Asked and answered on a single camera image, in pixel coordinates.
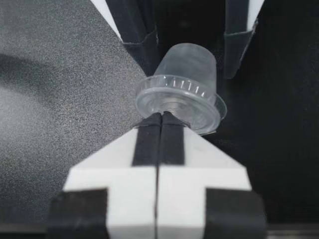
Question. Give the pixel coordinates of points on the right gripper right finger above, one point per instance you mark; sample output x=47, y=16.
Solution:
x=189, y=179

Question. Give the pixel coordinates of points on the clear plastic cup with lid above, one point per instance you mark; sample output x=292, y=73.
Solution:
x=185, y=67

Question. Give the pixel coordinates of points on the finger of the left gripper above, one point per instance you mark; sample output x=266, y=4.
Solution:
x=135, y=27
x=236, y=42

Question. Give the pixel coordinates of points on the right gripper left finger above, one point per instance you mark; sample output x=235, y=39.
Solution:
x=129, y=179

